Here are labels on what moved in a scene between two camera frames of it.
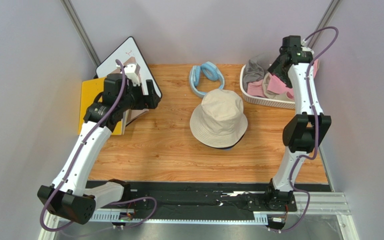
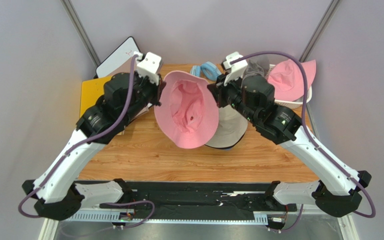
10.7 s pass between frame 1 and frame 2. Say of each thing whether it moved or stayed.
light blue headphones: stayed
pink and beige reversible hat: moved
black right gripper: moved
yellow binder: stayed
